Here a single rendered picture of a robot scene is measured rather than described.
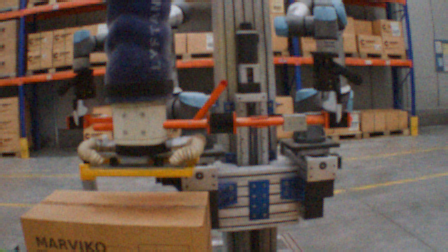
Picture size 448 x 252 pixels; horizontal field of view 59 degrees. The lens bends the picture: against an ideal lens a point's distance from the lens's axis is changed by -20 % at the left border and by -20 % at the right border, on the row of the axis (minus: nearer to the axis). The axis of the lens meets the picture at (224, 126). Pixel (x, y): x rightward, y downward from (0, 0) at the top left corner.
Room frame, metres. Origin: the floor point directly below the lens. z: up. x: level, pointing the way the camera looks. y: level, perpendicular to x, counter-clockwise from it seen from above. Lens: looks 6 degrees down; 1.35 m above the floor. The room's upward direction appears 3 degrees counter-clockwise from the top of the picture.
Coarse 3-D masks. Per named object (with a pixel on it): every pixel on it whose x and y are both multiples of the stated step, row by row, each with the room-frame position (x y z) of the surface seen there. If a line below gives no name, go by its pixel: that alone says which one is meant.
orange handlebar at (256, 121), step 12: (96, 120) 1.70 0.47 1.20; (108, 120) 1.70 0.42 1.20; (168, 120) 1.46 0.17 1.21; (180, 120) 1.46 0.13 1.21; (204, 120) 1.42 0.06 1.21; (240, 120) 1.42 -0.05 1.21; (252, 120) 1.41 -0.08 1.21; (264, 120) 1.41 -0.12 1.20; (276, 120) 1.41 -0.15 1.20; (312, 120) 1.41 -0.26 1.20; (324, 120) 1.41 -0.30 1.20
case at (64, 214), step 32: (64, 192) 1.60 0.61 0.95; (96, 192) 1.61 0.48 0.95; (128, 192) 1.62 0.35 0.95; (160, 192) 1.62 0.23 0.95; (192, 192) 1.62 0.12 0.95; (32, 224) 1.24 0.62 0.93; (64, 224) 1.24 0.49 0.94; (96, 224) 1.24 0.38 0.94; (128, 224) 1.24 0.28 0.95; (160, 224) 1.24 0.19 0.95; (192, 224) 1.24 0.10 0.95
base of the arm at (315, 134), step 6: (312, 126) 2.01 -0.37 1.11; (318, 126) 2.02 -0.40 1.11; (300, 132) 2.03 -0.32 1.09; (306, 132) 2.01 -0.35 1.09; (312, 132) 2.00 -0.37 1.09; (318, 132) 2.01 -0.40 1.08; (324, 132) 2.04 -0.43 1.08; (294, 138) 2.05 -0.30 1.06; (300, 138) 2.02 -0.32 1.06; (306, 138) 2.00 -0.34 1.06; (312, 138) 2.00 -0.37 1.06; (318, 138) 2.00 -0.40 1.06; (324, 138) 2.02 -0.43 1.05
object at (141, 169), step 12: (156, 156) 1.36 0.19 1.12; (84, 168) 1.33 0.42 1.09; (96, 168) 1.32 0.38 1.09; (108, 168) 1.32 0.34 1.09; (120, 168) 1.32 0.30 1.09; (132, 168) 1.32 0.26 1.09; (144, 168) 1.32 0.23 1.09; (156, 168) 1.32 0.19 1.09; (168, 168) 1.32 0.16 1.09; (180, 168) 1.32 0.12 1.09; (192, 168) 1.33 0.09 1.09
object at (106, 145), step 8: (104, 144) 1.43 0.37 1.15; (112, 144) 1.43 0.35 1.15; (168, 144) 1.43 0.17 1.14; (176, 144) 1.42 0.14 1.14; (104, 152) 1.46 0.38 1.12; (112, 152) 1.45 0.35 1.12; (168, 152) 1.44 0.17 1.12; (120, 160) 1.32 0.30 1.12; (128, 160) 1.32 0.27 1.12; (136, 160) 1.32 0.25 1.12; (144, 160) 1.32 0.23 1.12
